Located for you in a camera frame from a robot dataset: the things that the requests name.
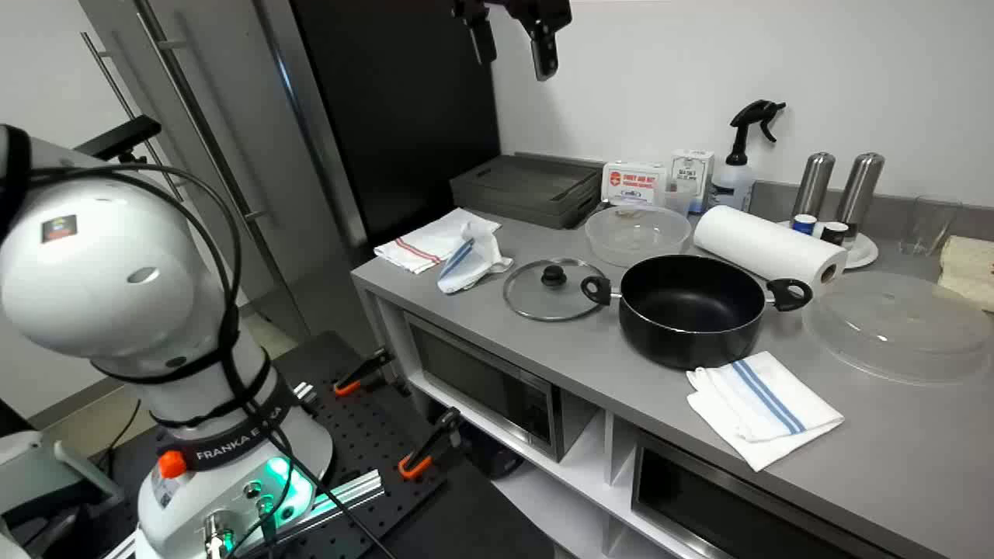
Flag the white paper towel roll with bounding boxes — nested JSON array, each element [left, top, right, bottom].
[[689, 203, 847, 288]]

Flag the folded blue striped towel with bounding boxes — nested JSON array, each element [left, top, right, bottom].
[[682, 349, 847, 474]]

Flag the black tall panel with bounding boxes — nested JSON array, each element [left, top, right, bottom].
[[286, 0, 506, 250]]

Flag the grey metal stand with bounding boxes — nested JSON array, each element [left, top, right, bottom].
[[0, 425, 123, 559]]

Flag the glass lid with black knob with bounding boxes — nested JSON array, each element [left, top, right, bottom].
[[499, 253, 614, 326]]

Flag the silver aluminium rail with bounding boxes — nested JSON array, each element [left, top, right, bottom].
[[256, 467, 387, 533]]

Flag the crumpled blue striped towel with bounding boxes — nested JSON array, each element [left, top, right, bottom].
[[431, 211, 519, 299]]

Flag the white red striped towel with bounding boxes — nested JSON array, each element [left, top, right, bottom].
[[372, 207, 467, 278]]

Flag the beige folded cloth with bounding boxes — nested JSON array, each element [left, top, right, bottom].
[[934, 232, 994, 314]]

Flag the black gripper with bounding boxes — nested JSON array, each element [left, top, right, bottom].
[[449, 0, 575, 85]]

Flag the stainless steel cylinder shaker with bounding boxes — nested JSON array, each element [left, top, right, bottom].
[[791, 149, 839, 219], [834, 149, 888, 232]]

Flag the clear glass bowl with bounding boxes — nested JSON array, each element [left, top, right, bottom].
[[577, 203, 696, 265]]

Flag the black built-in microwave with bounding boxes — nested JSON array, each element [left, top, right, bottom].
[[401, 314, 568, 467], [626, 438, 876, 559]]

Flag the white counter cabinet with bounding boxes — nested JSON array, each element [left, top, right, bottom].
[[347, 259, 934, 559]]

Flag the white box with red logo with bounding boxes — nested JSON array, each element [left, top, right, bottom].
[[600, 158, 667, 211]]

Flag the orange handled clamp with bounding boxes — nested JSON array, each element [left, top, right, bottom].
[[393, 408, 467, 484], [329, 349, 403, 403]]

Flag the white round plate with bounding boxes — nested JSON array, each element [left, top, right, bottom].
[[785, 218, 882, 276]]

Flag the spray bottle with black trigger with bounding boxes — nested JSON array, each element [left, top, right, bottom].
[[708, 95, 790, 218]]

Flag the black cooking pot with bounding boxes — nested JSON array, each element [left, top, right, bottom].
[[577, 250, 818, 371]]

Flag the black optical breadboard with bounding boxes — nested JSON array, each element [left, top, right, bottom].
[[103, 330, 493, 559]]

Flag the orange round knob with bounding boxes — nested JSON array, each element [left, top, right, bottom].
[[151, 447, 192, 481]]

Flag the dark grey flat box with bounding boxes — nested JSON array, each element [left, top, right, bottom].
[[447, 149, 606, 232]]

